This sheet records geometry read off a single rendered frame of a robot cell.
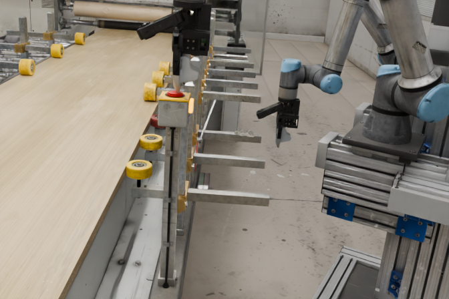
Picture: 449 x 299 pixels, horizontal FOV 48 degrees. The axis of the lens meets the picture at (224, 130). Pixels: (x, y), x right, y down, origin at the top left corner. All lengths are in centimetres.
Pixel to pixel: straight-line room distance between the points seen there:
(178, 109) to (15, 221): 48
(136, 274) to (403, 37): 101
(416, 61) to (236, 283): 160
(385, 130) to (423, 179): 18
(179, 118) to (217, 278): 159
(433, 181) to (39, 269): 110
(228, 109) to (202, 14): 327
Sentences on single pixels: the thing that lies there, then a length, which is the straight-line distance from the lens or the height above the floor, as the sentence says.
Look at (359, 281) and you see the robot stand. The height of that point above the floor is 21.
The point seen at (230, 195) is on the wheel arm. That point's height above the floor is 83.
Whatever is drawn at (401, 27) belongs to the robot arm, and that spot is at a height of 140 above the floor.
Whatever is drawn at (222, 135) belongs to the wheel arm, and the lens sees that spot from 207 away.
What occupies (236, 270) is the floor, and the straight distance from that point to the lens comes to 275.
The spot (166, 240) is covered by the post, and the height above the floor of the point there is 84.
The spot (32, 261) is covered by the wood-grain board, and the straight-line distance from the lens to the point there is 118.
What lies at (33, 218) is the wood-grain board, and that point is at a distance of 135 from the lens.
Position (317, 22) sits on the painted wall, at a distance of 1093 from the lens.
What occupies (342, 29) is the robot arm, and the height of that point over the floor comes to 133.
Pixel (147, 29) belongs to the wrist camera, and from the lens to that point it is 118.
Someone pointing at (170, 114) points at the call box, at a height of 118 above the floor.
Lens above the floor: 154
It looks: 19 degrees down
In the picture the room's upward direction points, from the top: 4 degrees clockwise
